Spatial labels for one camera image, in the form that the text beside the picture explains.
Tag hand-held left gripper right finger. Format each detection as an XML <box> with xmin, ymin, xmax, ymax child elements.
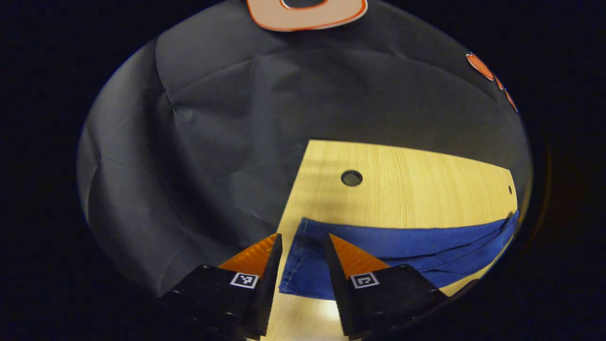
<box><xmin>324</xmin><ymin>233</ymin><xmax>448</xmax><ymax>339</ymax></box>

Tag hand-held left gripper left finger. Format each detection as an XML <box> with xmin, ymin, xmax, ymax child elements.
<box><xmin>161</xmin><ymin>233</ymin><xmax>284</xmax><ymax>339</ymax></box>

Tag blue jeans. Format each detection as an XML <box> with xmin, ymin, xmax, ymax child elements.
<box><xmin>278</xmin><ymin>211</ymin><xmax>520</xmax><ymax>301</ymax></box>

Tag black backdrop cloth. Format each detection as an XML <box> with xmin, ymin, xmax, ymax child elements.
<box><xmin>77</xmin><ymin>0</ymin><xmax>533</xmax><ymax>296</ymax></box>

